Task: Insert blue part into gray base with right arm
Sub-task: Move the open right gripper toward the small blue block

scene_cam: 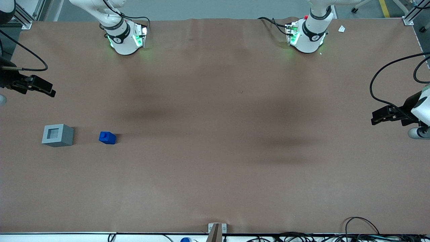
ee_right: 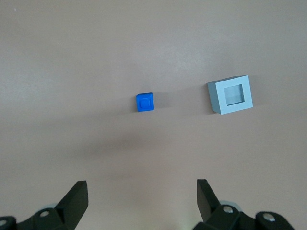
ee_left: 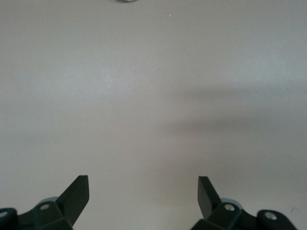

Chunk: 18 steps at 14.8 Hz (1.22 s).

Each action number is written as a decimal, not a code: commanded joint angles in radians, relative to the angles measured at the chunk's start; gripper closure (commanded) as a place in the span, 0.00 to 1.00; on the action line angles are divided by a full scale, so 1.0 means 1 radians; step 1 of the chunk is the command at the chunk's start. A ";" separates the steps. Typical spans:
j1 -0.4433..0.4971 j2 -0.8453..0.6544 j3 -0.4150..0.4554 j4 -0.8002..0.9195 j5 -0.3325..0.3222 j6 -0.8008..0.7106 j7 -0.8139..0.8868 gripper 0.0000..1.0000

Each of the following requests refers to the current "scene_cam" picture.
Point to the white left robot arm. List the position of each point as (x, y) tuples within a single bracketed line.
[(310, 40)]

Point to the small blue cap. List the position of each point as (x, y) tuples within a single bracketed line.
[(185, 240)]

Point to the gray square base block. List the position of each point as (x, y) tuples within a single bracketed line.
[(65, 137)]

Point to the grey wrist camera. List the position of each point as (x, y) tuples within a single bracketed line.
[(416, 133), (2, 100)]

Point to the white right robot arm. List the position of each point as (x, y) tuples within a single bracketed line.
[(122, 43)]

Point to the white paper scrap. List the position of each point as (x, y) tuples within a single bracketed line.
[(341, 29)]

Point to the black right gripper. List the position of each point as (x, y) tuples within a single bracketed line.
[(7, 81)]

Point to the white table edge rail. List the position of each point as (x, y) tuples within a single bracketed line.
[(67, 238)]

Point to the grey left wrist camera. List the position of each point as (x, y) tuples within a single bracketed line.
[(416, 133)]

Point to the paper table cover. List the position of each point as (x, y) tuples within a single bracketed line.
[(215, 134)]

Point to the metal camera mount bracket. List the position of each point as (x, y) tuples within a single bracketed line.
[(216, 230)]

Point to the blue plastic part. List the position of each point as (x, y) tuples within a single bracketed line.
[(107, 138)]

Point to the white caster leg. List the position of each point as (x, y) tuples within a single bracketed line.
[(354, 9)]

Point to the aluminium frame profile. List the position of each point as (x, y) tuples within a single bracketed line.
[(408, 21), (25, 20)]

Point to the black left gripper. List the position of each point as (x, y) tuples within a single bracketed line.
[(405, 110)]

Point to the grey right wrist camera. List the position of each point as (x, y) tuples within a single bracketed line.
[(2, 100)]

